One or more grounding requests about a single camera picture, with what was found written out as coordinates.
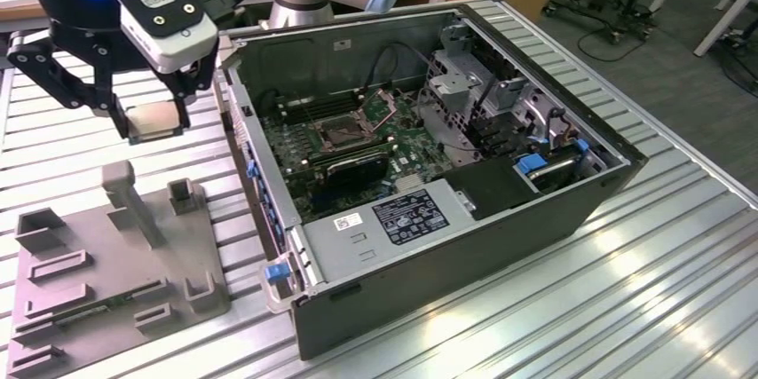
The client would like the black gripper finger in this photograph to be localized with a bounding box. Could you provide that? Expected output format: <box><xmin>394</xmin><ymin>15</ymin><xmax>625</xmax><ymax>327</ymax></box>
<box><xmin>159</xmin><ymin>48</ymin><xmax>219</xmax><ymax>131</ymax></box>
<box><xmin>4</xmin><ymin>28</ymin><xmax>133</xmax><ymax>141</ymax></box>

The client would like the CPU with silver top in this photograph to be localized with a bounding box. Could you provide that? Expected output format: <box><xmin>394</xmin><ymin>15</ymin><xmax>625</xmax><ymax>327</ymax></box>
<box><xmin>127</xmin><ymin>102</ymin><xmax>185</xmax><ymax>146</ymax></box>

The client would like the black RAM slot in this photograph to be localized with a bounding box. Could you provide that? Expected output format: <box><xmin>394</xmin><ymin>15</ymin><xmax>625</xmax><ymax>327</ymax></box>
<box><xmin>283</xmin><ymin>99</ymin><xmax>363</xmax><ymax>118</ymax></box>
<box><xmin>279</xmin><ymin>91</ymin><xmax>358</xmax><ymax>109</ymax></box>
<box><xmin>281</xmin><ymin>95</ymin><xmax>361</xmax><ymax>114</ymax></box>
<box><xmin>286</xmin><ymin>104</ymin><xmax>365</xmax><ymax>123</ymax></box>

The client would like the CPU socket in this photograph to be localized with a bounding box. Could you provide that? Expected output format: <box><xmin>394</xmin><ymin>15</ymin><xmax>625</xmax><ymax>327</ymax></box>
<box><xmin>311</xmin><ymin>112</ymin><xmax>374</xmax><ymax>154</ymax></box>

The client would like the black graphics card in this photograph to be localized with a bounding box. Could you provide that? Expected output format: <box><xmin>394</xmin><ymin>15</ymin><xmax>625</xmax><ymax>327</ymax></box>
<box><xmin>305</xmin><ymin>141</ymin><xmax>398</xmax><ymax>216</ymax></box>

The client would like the metal socket cover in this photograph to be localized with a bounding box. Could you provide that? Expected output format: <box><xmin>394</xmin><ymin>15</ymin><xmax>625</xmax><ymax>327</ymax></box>
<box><xmin>370</xmin><ymin>87</ymin><xmax>407</xmax><ymax>114</ymax></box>

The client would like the green motherboard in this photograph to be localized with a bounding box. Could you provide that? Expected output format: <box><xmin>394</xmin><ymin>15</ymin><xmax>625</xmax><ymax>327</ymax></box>
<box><xmin>254</xmin><ymin>85</ymin><xmax>475</xmax><ymax>225</ymax></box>

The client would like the grey parts rack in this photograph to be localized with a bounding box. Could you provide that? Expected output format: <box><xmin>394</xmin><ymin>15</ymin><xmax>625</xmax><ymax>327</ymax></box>
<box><xmin>8</xmin><ymin>160</ymin><xmax>234</xmax><ymax>378</ymax></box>

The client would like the small silver heatsink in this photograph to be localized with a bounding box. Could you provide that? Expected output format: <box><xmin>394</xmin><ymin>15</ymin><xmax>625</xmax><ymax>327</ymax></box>
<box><xmin>391</xmin><ymin>173</ymin><xmax>427</xmax><ymax>190</ymax></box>

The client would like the blue case latch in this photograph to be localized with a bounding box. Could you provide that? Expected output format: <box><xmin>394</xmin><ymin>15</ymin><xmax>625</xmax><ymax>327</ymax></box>
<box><xmin>265</xmin><ymin>263</ymin><xmax>293</xmax><ymax>286</ymax></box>

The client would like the metal drive cage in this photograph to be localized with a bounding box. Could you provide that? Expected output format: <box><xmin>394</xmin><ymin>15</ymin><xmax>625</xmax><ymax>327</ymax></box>
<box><xmin>423</xmin><ymin>19</ymin><xmax>538</xmax><ymax>131</ymax></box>

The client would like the grey power supply with label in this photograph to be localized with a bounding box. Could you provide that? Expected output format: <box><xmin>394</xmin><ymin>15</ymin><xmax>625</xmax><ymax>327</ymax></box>
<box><xmin>294</xmin><ymin>178</ymin><xmax>479</xmax><ymax>288</ymax></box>

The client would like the green RAM stick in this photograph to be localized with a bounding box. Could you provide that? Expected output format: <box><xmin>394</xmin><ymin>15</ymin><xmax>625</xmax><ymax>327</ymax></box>
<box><xmin>50</xmin><ymin>280</ymin><xmax>169</xmax><ymax>319</ymax></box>

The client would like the black plastic shroud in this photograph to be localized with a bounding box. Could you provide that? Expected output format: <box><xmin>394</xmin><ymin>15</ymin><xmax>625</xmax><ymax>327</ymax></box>
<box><xmin>442</xmin><ymin>157</ymin><xmax>544</xmax><ymax>221</ymax></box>

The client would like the black open PC case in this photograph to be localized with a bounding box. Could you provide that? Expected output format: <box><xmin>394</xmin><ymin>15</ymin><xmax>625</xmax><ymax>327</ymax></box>
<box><xmin>201</xmin><ymin>0</ymin><xmax>648</xmax><ymax>361</ymax></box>

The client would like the white table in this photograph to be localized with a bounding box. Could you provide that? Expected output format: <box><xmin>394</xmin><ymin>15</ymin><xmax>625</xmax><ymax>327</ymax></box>
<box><xmin>692</xmin><ymin>0</ymin><xmax>758</xmax><ymax>57</ymax></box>

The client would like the black wire inside case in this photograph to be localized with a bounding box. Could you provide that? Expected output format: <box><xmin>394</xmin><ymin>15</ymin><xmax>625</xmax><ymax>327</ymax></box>
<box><xmin>362</xmin><ymin>41</ymin><xmax>437</xmax><ymax>92</ymax></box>

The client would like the blue disk carrier handle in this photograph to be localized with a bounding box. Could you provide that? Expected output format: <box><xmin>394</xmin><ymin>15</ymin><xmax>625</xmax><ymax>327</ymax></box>
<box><xmin>512</xmin><ymin>152</ymin><xmax>548</xmax><ymax>176</ymax></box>

